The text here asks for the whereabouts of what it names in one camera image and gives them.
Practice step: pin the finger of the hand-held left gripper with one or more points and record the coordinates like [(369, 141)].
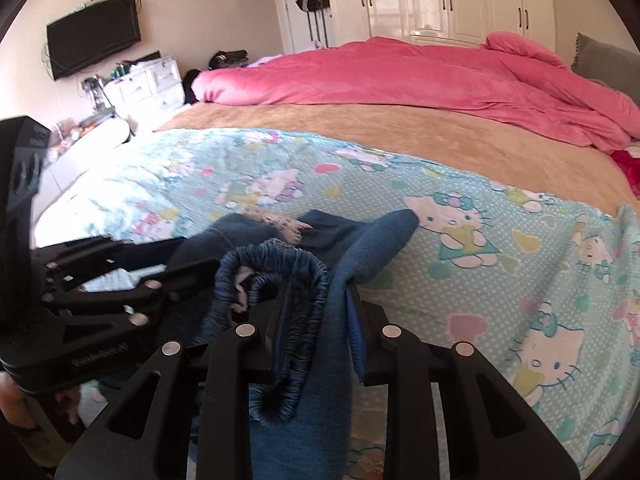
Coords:
[(100, 255), (165, 285)]

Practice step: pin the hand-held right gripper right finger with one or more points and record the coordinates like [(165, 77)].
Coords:
[(356, 345)]

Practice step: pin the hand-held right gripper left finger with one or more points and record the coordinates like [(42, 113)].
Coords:
[(281, 340)]

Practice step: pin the blue denim pants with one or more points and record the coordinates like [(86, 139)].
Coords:
[(310, 410)]

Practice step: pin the cartoon cat printed bed sheet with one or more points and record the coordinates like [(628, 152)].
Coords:
[(450, 280)]

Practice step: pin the white cushion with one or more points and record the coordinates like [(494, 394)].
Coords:
[(95, 140)]

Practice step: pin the white dresser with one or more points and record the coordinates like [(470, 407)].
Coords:
[(150, 85)]

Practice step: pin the dark cloth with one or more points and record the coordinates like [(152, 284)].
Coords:
[(192, 87)]

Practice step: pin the black handbag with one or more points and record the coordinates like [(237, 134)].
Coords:
[(227, 58)]

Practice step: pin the pink quilt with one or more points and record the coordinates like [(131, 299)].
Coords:
[(400, 75)]

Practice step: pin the white door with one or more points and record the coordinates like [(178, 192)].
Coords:
[(340, 20)]

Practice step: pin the red floral cloth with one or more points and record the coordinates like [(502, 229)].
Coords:
[(627, 170)]

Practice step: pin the white wardrobe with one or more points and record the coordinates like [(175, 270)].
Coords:
[(450, 0)]

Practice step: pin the grey quilted pillow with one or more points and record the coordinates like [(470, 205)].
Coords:
[(610, 62)]

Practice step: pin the black wall television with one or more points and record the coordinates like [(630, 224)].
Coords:
[(92, 37)]

